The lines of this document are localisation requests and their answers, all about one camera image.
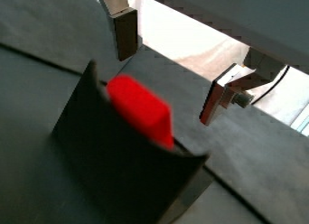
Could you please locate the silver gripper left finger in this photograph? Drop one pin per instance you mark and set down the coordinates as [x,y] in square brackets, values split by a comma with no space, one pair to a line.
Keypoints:
[125,24]

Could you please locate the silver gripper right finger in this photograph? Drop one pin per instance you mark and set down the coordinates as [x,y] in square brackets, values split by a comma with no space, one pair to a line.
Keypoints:
[230,87]

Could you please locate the red square-circle object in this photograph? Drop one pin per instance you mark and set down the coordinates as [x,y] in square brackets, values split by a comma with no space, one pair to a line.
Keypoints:
[142,108]

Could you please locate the black curved fixture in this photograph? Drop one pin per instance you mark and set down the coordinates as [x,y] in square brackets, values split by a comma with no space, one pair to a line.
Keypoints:
[142,183]

